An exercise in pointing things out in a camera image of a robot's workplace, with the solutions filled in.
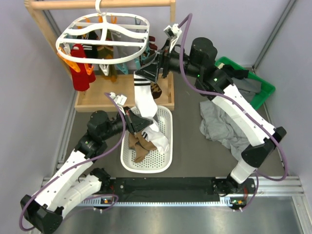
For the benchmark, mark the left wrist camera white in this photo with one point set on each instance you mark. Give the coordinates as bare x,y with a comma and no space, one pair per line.
120,99

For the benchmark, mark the brown striped cuff sock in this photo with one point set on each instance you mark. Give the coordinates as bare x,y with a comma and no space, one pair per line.
152,45

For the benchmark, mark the white perforated plastic basket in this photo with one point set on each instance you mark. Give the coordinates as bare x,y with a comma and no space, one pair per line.
154,162

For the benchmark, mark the tan ribbed sock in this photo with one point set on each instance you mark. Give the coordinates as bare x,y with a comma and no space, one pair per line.
141,154

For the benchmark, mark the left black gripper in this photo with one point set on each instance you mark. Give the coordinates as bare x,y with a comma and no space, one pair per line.
135,123

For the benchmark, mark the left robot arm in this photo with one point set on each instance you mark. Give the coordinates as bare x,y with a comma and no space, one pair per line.
46,209

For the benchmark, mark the green plastic bin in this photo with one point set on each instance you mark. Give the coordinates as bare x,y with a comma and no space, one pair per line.
266,89

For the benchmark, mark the white oval clip hanger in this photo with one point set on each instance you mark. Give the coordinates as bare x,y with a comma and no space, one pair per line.
94,29

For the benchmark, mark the wooden drying rack frame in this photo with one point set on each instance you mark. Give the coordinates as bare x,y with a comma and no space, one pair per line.
92,99

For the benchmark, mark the brown argyle sock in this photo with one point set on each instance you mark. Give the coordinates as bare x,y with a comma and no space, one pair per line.
155,90

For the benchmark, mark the olive striped sock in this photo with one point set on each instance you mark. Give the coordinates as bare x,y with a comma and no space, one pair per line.
107,52

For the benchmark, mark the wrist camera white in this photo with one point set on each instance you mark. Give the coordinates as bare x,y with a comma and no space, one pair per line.
173,33
120,99

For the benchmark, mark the black white striped sock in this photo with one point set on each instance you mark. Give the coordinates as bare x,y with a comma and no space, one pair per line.
91,51

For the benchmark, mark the clothes pile in bin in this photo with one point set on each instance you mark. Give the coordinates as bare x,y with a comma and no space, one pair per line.
247,87

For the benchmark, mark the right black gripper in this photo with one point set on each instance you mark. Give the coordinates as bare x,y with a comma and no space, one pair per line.
162,59

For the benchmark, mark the grey cloth on table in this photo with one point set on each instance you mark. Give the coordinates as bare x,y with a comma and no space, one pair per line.
216,125

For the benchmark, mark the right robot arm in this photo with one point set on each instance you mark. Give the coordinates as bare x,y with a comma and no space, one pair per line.
220,89

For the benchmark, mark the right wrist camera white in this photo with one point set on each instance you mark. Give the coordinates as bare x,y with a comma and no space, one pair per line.
173,33

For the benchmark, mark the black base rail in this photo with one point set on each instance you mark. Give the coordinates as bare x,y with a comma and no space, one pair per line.
173,189

